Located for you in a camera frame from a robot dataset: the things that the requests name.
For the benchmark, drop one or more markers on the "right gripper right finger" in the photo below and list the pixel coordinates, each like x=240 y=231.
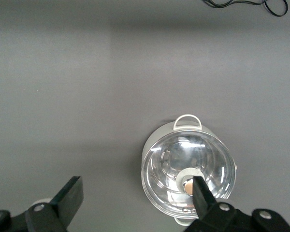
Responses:
x=207 y=212

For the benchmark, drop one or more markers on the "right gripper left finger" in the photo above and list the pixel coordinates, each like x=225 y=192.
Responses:
x=46 y=217

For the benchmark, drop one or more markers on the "glass stockpot lid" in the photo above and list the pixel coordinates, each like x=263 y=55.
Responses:
x=174 y=157

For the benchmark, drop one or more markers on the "grey-green stockpot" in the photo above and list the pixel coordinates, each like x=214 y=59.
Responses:
x=159 y=135

